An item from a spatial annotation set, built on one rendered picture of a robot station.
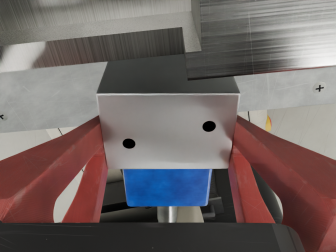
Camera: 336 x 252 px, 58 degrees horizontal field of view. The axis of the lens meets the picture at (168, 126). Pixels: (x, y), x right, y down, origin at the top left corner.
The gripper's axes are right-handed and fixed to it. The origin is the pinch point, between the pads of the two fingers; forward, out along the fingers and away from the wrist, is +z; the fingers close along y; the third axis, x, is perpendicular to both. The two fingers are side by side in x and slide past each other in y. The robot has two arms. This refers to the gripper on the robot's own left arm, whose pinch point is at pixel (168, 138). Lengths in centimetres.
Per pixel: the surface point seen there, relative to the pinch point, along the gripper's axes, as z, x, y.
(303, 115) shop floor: 85, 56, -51
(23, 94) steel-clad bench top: 4.6, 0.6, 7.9
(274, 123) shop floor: 85, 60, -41
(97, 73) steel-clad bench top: 4.7, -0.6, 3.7
